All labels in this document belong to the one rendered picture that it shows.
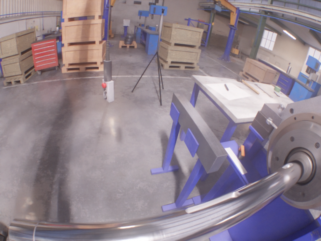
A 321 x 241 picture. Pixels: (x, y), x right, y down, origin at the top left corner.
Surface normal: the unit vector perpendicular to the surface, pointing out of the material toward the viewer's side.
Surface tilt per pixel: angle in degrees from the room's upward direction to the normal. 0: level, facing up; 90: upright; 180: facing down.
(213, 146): 0
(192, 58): 90
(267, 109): 90
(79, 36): 90
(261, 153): 90
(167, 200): 0
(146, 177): 0
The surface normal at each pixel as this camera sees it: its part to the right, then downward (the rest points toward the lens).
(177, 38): 0.37, 0.60
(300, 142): -0.95, 0.07
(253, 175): 0.13, -0.79
